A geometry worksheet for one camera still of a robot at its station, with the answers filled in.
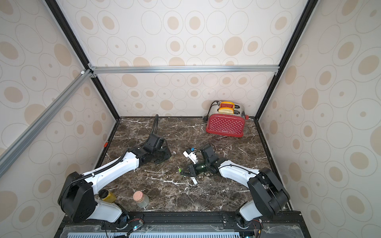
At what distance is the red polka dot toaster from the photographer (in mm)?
988

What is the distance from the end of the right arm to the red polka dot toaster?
0.34 m

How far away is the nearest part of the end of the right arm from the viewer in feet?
2.14
